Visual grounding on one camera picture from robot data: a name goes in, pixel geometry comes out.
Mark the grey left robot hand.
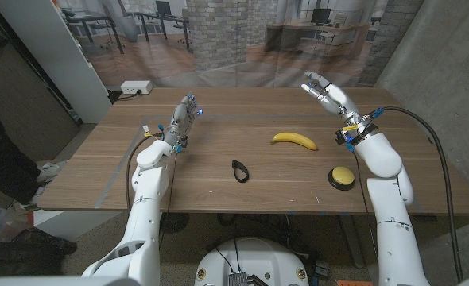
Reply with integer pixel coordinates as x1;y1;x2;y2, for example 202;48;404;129
162;93;203;155

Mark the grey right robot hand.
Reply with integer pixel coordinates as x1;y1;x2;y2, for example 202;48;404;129
300;70;369;130

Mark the black velcro strap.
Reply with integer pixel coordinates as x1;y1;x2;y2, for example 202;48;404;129
231;160;250;184

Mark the yellow toy banana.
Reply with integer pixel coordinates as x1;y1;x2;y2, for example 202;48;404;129
269;132;319;152

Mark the white power strip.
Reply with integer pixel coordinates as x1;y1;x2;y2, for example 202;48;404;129
120;80;153;95

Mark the yellow button with black base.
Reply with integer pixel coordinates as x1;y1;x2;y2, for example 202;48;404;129
328;166;356;191

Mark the printed office backdrop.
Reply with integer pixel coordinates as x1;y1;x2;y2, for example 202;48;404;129
53;0;424;89

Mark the grey crumpled cloth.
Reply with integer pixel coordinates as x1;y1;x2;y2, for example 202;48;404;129
31;160;69;202

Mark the white cabinet panel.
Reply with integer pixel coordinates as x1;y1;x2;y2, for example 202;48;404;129
0;0;112;124

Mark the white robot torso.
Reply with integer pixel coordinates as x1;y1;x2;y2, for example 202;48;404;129
194;237;310;286

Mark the dark clothed person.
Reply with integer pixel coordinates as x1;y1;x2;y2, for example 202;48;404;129
0;97;41;204

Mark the black bag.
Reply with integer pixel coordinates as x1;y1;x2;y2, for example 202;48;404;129
0;228;78;276

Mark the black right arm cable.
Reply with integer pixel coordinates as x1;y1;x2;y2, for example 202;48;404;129
371;106;465;284

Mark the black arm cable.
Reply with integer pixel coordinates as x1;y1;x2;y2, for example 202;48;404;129
371;106;465;284
125;133;158;218

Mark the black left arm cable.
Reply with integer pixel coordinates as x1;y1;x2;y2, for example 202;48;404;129
125;133;158;218

